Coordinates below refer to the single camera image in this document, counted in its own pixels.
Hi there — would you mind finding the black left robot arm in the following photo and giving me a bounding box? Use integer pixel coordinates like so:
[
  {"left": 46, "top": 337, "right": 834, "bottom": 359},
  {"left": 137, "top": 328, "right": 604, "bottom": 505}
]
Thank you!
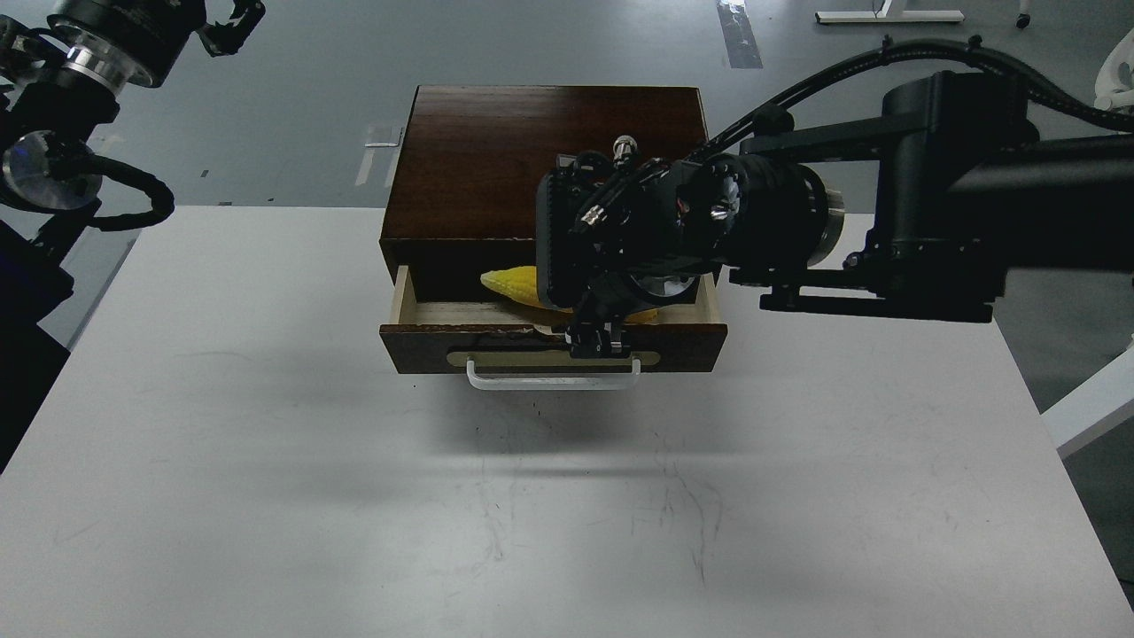
[{"left": 1, "top": 1, "right": 266, "bottom": 463}]

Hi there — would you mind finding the dark wooden drawer cabinet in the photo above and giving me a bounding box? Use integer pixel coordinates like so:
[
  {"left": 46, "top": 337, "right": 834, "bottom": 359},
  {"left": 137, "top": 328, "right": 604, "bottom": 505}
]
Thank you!
[{"left": 379, "top": 85, "right": 706, "bottom": 301}]

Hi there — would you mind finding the wooden drawer with white handle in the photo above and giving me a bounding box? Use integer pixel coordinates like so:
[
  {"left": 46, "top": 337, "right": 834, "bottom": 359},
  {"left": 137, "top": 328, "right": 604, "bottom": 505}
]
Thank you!
[{"left": 379, "top": 266, "right": 728, "bottom": 389}]

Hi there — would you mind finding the white table leg base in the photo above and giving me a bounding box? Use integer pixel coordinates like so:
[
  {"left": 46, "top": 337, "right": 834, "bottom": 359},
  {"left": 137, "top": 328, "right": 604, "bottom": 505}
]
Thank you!
[{"left": 814, "top": 1, "right": 967, "bottom": 25}]

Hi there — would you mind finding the white floor tape piece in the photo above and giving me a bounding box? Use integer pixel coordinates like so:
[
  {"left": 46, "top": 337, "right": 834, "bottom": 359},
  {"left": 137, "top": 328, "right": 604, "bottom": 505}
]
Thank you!
[{"left": 353, "top": 122, "right": 405, "bottom": 187}]

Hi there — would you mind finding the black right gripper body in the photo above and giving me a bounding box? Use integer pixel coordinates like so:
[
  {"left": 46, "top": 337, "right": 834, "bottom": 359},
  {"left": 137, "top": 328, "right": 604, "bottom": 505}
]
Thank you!
[{"left": 535, "top": 137, "right": 754, "bottom": 311}]

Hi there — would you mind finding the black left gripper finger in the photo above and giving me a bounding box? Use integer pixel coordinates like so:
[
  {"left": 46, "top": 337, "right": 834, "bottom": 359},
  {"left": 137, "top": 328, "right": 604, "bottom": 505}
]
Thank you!
[{"left": 196, "top": 1, "right": 266, "bottom": 58}]

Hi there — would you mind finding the yellow corn cob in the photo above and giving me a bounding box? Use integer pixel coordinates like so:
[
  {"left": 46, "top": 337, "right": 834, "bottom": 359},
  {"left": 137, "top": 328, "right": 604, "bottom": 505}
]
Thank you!
[{"left": 479, "top": 264, "right": 661, "bottom": 325}]

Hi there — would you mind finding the grey floor tape strip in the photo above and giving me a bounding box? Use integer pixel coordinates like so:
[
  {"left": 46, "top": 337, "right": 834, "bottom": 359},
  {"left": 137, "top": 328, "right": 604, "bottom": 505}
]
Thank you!
[{"left": 714, "top": 0, "right": 763, "bottom": 70}]

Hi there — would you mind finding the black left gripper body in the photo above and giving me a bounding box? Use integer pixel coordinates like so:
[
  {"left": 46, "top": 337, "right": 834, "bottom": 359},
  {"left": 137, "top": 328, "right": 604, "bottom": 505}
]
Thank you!
[{"left": 49, "top": 1, "right": 206, "bottom": 88}]

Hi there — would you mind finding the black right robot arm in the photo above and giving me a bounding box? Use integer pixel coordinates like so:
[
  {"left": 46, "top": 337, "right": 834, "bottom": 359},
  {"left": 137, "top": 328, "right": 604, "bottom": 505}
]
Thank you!
[{"left": 536, "top": 36, "right": 1133, "bottom": 359}]

